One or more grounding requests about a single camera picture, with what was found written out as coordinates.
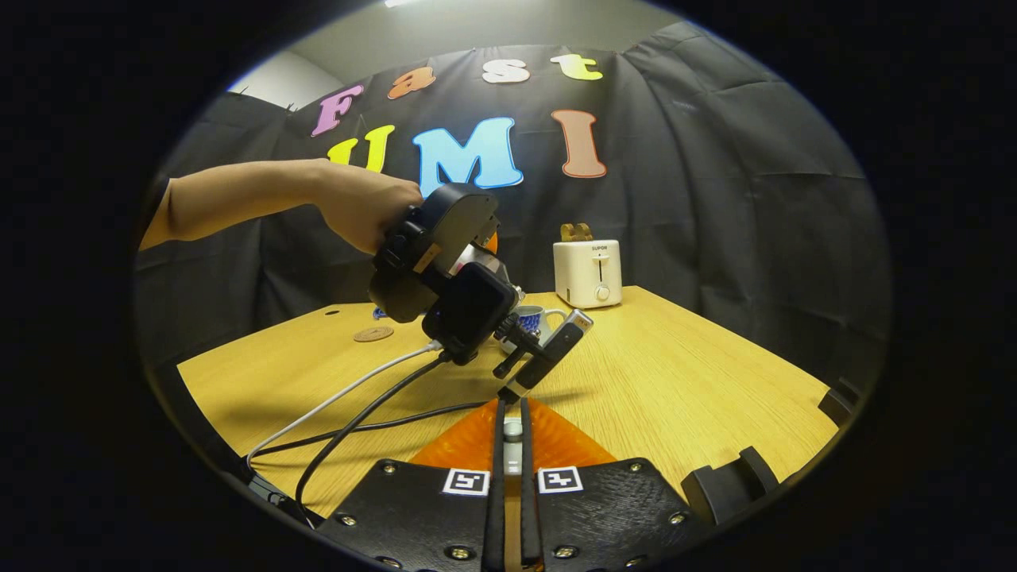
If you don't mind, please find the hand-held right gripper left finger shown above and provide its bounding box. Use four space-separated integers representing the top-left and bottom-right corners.
316 400 506 572

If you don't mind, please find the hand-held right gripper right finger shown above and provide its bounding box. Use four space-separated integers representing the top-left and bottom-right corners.
520 397 712 572

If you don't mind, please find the white blue-patterned teacup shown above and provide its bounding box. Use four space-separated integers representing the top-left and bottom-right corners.
499 304 570 354

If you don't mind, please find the white toaster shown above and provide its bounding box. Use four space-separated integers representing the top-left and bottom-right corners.
553 239 623 309

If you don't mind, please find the black backdrop cloth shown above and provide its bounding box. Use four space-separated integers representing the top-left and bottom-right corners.
133 20 892 398

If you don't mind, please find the black chair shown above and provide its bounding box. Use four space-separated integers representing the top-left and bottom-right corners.
818 377 863 430

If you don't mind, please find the white cable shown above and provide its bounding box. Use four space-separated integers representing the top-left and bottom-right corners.
246 340 443 471

